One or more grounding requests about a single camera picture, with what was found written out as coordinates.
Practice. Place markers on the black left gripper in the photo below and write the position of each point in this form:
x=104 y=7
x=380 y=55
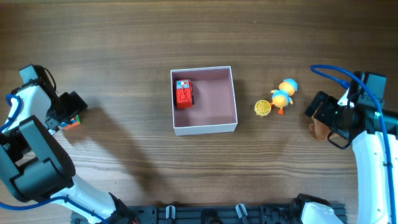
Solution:
x=75 y=106

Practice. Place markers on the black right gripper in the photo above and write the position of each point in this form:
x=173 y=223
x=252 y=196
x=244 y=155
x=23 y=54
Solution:
x=325 y=109

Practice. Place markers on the multicoloured puzzle cube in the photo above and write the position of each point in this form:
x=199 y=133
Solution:
x=75 y=121

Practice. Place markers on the yellow duck toy blue hat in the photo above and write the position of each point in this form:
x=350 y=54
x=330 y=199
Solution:
x=281 y=97

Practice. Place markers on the red toy truck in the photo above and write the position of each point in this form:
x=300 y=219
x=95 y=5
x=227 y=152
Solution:
x=184 y=94

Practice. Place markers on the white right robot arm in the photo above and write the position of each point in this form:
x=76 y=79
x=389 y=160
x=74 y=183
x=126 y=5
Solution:
x=375 y=154

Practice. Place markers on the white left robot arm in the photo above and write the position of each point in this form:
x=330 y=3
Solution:
x=35 y=168

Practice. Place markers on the brown plush capybara toy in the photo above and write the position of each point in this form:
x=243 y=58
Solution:
x=320 y=130

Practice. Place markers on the white cardboard box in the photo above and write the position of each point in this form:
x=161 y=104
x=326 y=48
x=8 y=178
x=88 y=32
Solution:
x=214 y=105

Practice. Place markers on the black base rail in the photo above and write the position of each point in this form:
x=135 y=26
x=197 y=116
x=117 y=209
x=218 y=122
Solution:
x=264 y=214

